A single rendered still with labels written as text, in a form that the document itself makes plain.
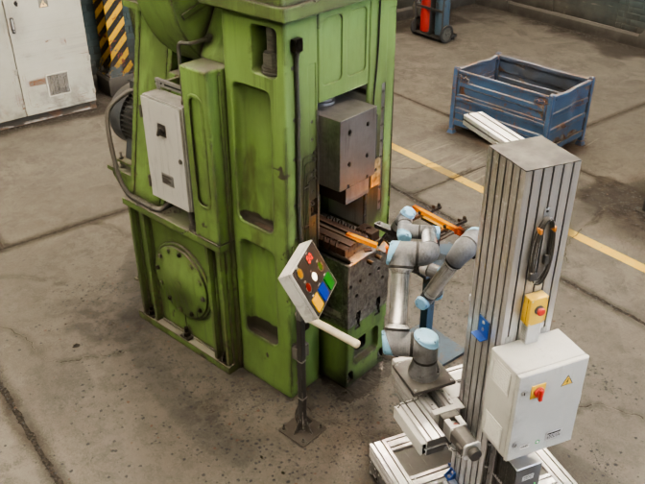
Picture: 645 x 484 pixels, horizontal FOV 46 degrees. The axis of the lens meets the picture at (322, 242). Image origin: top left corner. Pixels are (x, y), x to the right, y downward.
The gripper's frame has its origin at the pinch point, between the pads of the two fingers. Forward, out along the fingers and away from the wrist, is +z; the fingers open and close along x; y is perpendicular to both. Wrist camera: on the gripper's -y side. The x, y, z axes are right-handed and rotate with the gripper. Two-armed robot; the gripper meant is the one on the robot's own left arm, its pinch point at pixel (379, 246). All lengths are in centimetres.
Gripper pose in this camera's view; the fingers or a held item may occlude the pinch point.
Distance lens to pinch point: 429.3
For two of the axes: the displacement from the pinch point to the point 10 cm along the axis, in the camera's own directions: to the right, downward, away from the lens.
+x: 6.6, -3.9, 6.4
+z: -3.6, 5.8, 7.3
